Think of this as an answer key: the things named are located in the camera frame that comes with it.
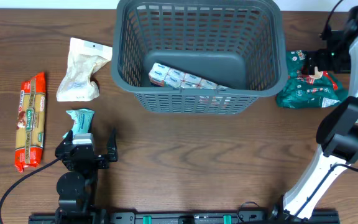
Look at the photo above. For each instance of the beige paper pouch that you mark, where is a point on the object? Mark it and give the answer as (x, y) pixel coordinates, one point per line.
(84, 59)

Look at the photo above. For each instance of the green instant coffee bag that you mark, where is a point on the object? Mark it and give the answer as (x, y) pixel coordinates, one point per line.
(301, 91)

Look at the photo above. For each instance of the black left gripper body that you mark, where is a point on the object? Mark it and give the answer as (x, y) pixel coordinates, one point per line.
(102, 162)

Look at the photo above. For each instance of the grey plastic lattice basket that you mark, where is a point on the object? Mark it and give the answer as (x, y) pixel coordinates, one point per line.
(238, 44)

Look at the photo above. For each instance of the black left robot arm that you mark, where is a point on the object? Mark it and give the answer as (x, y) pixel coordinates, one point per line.
(77, 188)

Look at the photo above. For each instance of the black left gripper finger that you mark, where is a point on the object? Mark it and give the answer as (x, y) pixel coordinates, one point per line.
(68, 137)
(112, 147)

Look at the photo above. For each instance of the orange spaghetti packet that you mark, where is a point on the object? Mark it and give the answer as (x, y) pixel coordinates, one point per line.
(30, 123)

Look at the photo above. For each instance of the white tissue multipack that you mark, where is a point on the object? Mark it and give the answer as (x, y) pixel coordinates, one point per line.
(164, 76)

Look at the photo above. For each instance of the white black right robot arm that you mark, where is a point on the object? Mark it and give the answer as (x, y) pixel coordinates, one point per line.
(337, 135)

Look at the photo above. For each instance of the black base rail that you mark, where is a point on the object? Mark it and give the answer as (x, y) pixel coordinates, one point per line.
(243, 216)

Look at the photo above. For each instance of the mint toilet wipes pack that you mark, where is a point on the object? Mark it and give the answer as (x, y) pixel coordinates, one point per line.
(82, 119)

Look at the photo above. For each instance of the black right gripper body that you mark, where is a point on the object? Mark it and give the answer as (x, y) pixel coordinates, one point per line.
(337, 59)

